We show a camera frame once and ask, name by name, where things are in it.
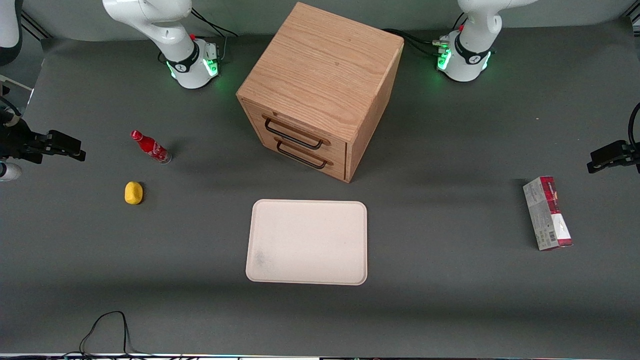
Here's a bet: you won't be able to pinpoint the wooden drawer front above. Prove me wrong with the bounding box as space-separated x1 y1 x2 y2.
257 131 348 182
247 101 348 163

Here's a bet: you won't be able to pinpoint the thin black looped cable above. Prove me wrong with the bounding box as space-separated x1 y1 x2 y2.
60 310 161 359

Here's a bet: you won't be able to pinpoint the black arm base cables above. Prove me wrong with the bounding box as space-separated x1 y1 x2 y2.
189 7 240 63
382 12 468 57

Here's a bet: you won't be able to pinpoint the black metal drawer handle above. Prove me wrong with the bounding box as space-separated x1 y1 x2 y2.
275 140 329 170
263 117 324 151

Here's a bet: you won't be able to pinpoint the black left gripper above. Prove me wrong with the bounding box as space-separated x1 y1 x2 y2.
587 140 640 175

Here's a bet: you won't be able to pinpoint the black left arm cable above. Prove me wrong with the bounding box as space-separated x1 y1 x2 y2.
627 102 640 151

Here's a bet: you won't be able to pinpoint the red coke bottle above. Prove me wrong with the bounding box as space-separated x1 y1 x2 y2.
130 129 173 165

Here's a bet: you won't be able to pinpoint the clear plastic plate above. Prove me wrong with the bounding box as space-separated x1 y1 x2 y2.
0 75 34 117

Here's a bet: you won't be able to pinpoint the red and grey carton box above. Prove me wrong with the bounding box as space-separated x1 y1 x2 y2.
522 175 574 252

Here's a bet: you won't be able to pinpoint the wooden drawer cabinet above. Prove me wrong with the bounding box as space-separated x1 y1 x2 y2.
236 1 405 184

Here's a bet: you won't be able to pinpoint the black left arm base cables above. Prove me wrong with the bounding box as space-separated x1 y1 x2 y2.
382 12 468 57

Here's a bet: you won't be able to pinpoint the black right arm base cables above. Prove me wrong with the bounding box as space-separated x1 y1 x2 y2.
189 7 240 63

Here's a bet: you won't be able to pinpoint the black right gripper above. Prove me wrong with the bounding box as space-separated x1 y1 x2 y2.
0 119 87 165

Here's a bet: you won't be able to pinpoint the black frame bar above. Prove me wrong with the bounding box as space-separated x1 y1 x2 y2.
20 11 52 40

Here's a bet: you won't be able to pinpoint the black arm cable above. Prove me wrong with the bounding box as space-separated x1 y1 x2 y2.
627 102 640 151
0 95 23 128

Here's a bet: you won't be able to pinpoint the cream plastic tray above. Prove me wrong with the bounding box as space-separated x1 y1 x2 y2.
245 199 368 286

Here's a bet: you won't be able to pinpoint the yellow toy lemon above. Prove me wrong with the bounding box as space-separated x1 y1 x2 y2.
124 181 144 206

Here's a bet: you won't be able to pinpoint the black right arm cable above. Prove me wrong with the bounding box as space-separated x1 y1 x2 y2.
0 95 23 128

